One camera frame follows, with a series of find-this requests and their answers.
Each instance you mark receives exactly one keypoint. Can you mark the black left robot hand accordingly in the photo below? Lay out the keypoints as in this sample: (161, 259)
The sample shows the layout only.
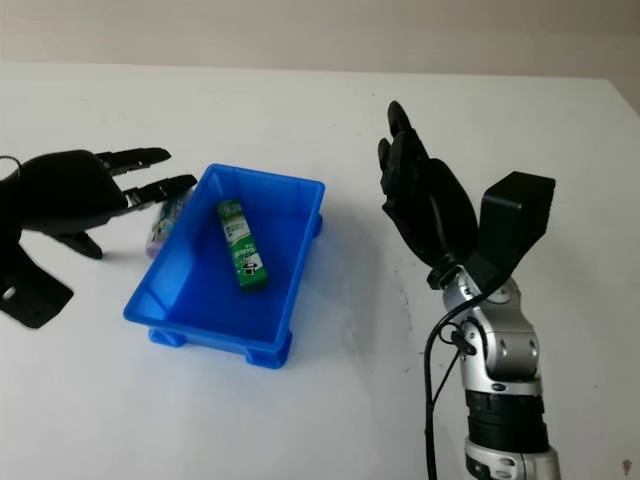
(65, 190)

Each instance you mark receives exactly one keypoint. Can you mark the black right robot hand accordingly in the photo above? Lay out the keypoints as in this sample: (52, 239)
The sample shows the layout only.
(430, 210)

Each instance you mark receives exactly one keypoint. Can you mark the purple printed can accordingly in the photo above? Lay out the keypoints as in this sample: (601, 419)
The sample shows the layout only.
(162, 227)

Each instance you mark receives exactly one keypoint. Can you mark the green toothpaste box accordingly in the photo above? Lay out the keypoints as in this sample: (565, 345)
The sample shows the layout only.
(242, 245)

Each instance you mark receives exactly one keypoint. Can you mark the blue plastic tray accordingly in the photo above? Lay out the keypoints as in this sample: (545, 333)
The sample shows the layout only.
(210, 310)

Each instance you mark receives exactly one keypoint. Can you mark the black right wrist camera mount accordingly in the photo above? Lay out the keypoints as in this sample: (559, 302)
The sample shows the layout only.
(517, 215)

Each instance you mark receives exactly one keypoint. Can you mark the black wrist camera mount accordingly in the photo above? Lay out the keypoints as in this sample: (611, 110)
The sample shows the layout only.
(30, 290)
(517, 215)

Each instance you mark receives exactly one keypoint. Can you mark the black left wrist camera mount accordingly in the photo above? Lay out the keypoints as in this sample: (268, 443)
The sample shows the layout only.
(30, 290)

